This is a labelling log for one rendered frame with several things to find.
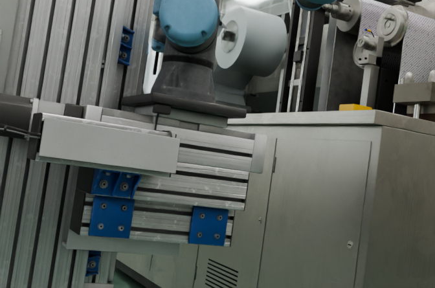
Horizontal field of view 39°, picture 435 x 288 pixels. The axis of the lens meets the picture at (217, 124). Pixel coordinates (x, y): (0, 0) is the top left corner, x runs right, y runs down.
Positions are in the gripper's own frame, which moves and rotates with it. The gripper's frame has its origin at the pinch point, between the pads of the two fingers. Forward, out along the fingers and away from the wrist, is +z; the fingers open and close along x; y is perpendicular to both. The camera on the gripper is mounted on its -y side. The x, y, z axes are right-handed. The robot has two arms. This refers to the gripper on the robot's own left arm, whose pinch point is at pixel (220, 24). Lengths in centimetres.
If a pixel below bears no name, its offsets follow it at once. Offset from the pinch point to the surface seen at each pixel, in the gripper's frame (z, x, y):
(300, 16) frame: 19.1, 22.8, -10.9
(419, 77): 21, 75, 5
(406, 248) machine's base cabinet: -9, 96, 58
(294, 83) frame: 19.4, 27.3, 15.4
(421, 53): 21, 73, -3
